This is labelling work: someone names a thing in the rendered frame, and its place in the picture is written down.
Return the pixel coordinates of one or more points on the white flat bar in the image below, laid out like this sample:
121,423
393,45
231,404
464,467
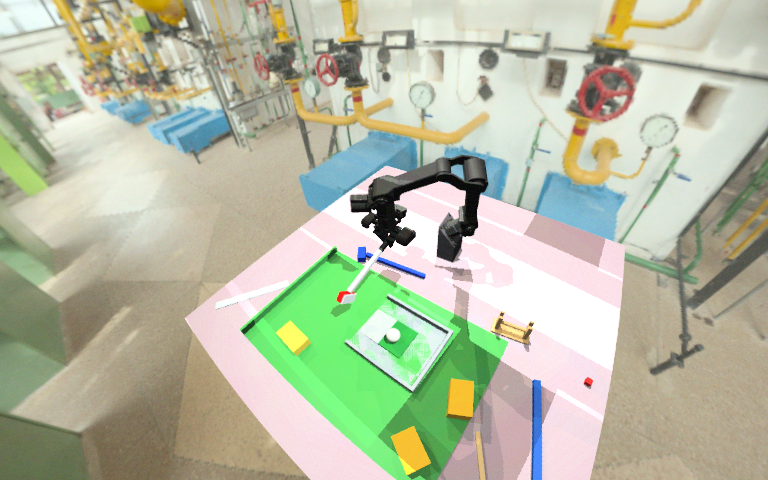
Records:
252,294

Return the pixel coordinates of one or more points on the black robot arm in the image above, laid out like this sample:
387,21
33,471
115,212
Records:
386,189

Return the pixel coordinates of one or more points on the white golf ball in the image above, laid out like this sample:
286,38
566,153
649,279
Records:
393,335

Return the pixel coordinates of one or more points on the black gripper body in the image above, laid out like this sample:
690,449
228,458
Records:
388,224

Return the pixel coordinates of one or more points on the brown rectangular block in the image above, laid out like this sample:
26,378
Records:
410,450
460,399

